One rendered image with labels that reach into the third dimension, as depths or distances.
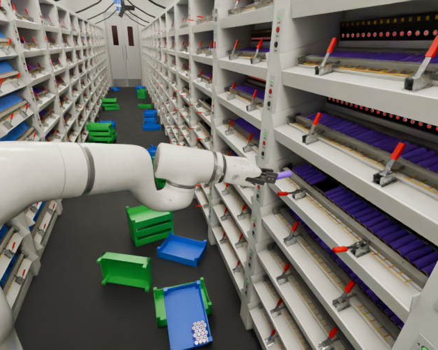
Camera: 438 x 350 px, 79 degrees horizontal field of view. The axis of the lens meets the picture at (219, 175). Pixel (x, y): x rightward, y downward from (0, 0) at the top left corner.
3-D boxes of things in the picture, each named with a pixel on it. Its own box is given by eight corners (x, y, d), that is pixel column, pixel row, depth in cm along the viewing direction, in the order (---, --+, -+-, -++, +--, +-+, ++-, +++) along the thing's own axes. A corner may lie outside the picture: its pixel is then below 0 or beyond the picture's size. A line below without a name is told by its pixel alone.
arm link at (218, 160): (217, 158, 63) (229, 160, 64) (207, 146, 70) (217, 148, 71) (208, 189, 65) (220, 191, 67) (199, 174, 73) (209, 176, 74)
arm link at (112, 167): (80, 243, 45) (198, 210, 69) (92, 151, 40) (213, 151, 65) (56, 220, 49) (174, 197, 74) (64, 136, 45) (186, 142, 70)
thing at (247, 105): (263, 132, 104) (258, 97, 97) (217, 102, 156) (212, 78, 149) (309, 116, 107) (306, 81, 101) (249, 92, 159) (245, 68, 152)
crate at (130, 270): (108, 275, 172) (101, 285, 165) (103, 251, 163) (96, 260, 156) (153, 282, 169) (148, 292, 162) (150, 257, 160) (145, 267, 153)
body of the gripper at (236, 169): (226, 162, 63) (265, 168, 68) (213, 148, 72) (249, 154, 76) (217, 189, 66) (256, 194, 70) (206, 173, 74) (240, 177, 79)
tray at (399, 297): (407, 326, 53) (414, 297, 48) (268, 185, 105) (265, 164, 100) (485, 285, 56) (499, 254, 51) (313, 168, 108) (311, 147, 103)
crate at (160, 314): (157, 328, 142) (156, 317, 138) (153, 296, 159) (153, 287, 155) (211, 314, 150) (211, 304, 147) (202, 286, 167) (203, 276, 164)
